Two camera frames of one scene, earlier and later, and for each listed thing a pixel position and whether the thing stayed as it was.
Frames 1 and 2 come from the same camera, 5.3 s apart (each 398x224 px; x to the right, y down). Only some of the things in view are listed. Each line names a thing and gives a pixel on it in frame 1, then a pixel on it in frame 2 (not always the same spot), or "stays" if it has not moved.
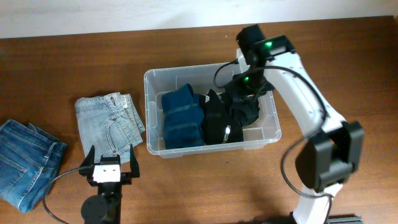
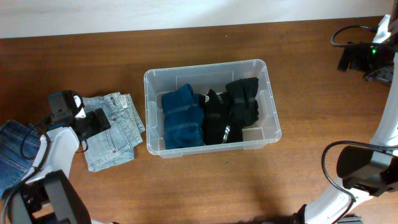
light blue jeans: (110, 124) stays
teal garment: (183, 116) stays
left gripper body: (128, 178) -> (97, 121)
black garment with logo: (219, 127) stays
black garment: (245, 109) stays
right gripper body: (254, 83) -> (367, 59)
